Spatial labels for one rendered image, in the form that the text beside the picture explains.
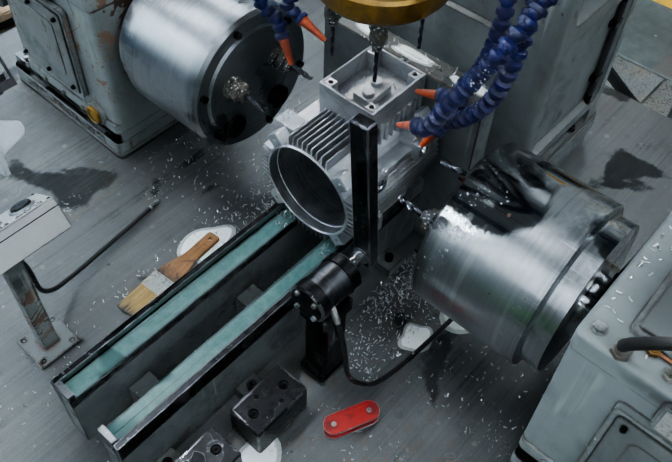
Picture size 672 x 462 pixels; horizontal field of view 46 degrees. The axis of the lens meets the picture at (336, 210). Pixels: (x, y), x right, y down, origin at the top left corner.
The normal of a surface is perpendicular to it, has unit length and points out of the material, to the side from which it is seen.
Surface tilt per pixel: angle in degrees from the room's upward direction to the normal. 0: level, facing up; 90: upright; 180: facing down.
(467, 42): 90
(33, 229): 57
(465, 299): 81
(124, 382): 90
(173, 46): 47
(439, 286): 85
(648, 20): 0
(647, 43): 0
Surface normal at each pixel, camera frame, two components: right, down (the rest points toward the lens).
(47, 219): 0.64, 0.10
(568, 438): -0.67, 0.55
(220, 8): -0.08, -0.54
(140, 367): 0.74, 0.53
